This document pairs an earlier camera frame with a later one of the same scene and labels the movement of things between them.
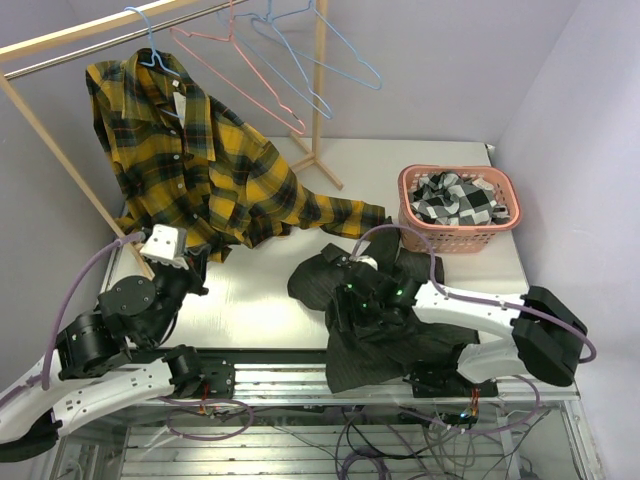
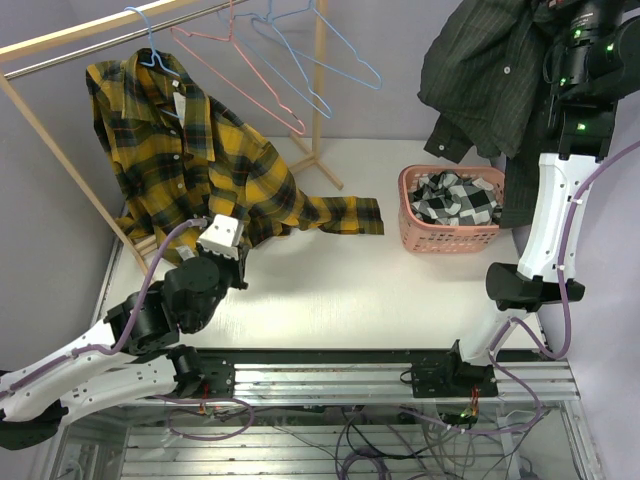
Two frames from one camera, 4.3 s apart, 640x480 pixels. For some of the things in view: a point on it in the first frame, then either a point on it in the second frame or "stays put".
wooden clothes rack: [31, 44] stays put
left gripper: [197, 271] -> [237, 265]
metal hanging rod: [158, 28] stays put
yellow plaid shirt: [183, 158] stays put
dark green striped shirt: [418, 347] -> [486, 88]
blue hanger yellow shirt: [155, 56] stays put
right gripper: [344, 297] -> [564, 8]
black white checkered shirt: [449, 199] stays put
